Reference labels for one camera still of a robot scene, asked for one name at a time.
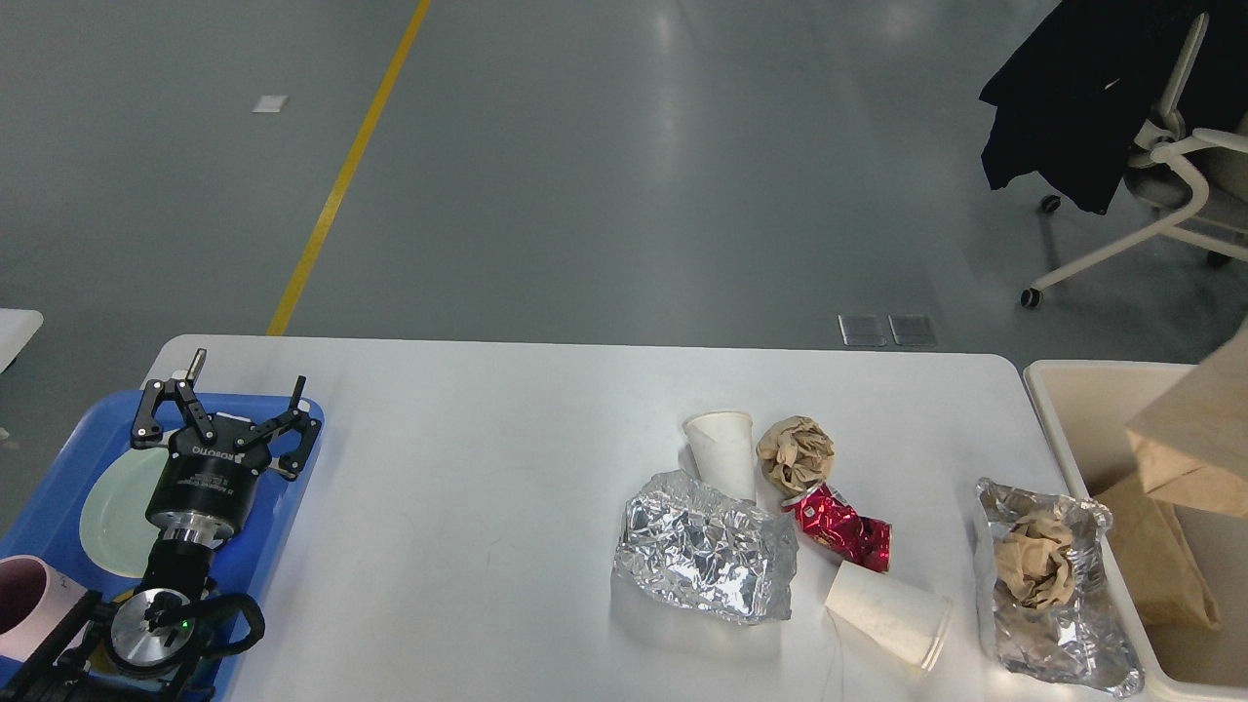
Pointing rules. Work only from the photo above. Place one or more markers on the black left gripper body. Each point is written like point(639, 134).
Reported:
point(205, 494)

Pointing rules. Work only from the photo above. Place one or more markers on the green plate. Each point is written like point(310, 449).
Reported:
point(113, 530)

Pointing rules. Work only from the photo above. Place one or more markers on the foil with brown paper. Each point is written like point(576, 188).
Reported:
point(1045, 609)

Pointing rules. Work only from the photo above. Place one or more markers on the brown paper bag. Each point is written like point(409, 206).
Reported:
point(1163, 578)
point(1191, 443)

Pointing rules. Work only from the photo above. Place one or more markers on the dark teal mug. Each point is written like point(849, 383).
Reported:
point(183, 679)

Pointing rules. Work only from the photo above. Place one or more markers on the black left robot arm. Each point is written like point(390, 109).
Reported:
point(177, 600)

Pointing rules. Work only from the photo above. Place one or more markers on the blue plastic tray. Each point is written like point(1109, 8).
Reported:
point(48, 526)

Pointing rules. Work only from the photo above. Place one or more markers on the white side table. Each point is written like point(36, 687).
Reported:
point(18, 326)

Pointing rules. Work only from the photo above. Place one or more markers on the pink mug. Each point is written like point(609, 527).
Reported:
point(34, 599)

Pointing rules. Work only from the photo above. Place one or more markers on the crumpled aluminium foil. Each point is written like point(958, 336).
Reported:
point(689, 545)

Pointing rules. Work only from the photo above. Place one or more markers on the upright white paper cup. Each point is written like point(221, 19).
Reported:
point(722, 446)

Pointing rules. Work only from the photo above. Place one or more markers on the crumpled brown paper ball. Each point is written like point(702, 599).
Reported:
point(796, 455)

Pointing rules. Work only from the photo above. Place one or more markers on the crushed red can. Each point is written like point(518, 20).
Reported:
point(825, 517)

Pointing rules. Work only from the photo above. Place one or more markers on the lying white paper cup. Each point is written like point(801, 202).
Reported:
point(909, 622)

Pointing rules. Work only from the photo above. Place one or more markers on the beige plastic bin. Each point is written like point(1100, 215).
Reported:
point(1084, 407)

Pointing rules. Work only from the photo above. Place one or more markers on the white office chair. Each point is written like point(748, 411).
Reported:
point(1120, 287)

